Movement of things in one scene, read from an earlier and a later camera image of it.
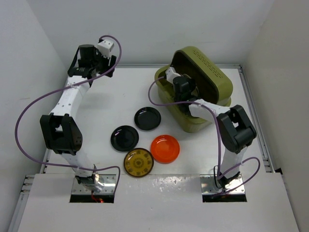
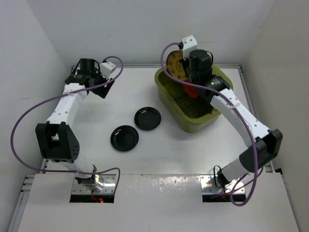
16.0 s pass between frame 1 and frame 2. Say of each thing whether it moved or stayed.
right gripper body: moved
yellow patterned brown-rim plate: moved
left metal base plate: stayed
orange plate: moved
